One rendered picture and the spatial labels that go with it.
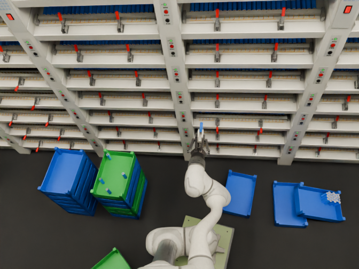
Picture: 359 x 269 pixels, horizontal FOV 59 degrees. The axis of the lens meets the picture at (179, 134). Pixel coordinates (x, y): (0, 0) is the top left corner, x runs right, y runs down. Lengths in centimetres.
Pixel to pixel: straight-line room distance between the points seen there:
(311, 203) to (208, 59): 127
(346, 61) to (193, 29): 72
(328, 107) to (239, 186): 86
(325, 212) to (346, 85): 94
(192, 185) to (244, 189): 87
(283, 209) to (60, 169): 153
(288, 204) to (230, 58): 121
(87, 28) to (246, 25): 72
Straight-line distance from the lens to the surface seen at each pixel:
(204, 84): 173
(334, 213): 244
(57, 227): 256
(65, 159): 226
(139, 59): 165
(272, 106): 189
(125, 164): 209
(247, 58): 159
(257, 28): 146
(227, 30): 145
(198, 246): 133
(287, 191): 242
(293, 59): 162
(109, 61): 169
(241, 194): 236
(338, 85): 182
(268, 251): 228
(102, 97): 201
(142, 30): 151
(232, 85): 173
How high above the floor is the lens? 221
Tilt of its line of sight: 58 degrees down
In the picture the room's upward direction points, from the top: 11 degrees counter-clockwise
